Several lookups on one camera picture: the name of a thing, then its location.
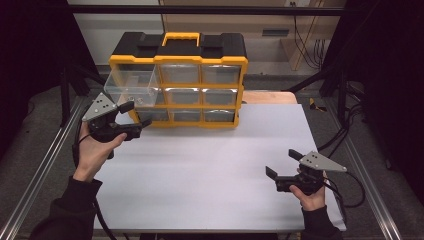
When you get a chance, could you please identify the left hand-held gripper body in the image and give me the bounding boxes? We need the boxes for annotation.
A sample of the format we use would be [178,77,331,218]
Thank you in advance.
[81,92,144,144]

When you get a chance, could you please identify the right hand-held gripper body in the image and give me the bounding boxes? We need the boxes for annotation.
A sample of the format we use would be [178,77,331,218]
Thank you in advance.
[275,150,348,197]

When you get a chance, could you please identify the clear plastic drawer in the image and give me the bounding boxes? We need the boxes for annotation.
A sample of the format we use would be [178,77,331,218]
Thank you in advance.
[103,63,162,108]

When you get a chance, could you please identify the yellow black organizer cabinet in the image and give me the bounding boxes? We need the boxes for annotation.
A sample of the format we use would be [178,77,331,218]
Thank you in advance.
[108,31,249,129]

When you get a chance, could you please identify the person's right hand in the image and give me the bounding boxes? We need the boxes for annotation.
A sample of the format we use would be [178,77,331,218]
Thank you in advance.
[288,168,328,212]

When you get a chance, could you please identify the person's left hand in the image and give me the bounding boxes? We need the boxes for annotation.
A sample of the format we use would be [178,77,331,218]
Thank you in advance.
[72,121,128,184]

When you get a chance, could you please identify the yellow clamp right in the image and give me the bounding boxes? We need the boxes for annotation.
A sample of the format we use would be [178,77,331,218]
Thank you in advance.
[308,97,328,113]

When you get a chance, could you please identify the set of clear drawers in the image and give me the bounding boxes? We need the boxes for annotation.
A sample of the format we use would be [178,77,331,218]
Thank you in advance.
[134,63,242,123]

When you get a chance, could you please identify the black curtain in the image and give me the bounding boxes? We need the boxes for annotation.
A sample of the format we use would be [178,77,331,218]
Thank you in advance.
[0,0,98,161]
[322,0,424,203]

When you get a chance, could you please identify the grey vent plate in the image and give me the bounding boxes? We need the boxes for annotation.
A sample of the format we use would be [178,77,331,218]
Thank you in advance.
[261,29,290,38]

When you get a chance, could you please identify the black frame post with strut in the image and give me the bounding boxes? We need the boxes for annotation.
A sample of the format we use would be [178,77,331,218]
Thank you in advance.
[59,62,111,128]
[285,62,350,127]

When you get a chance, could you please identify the bundle of black floor cables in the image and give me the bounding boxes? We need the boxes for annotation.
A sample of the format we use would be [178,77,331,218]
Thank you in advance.
[316,81,365,152]

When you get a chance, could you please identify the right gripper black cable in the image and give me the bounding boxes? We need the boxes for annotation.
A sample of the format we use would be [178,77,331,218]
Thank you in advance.
[322,170,367,231]

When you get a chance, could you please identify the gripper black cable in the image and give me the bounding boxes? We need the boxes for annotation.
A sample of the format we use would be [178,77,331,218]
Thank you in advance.
[71,105,118,240]
[322,170,367,231]

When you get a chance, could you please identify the aluminium floor rail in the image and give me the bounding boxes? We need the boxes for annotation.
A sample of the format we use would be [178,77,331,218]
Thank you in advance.
[0,95,85,240]
[324,99,404,240]

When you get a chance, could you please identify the black wall cables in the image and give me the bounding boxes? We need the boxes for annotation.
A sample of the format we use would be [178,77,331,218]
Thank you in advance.
[292,1,327,71]

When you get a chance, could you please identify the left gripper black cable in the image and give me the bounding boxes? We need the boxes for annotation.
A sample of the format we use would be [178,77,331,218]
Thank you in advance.
[71,105,118,240]

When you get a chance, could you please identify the yellow wall cable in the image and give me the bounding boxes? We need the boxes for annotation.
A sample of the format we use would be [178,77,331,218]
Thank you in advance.
[293,0,326,72]

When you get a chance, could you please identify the black frame crossbar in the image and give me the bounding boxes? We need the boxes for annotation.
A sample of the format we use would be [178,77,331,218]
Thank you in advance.
[66,4,348,17]

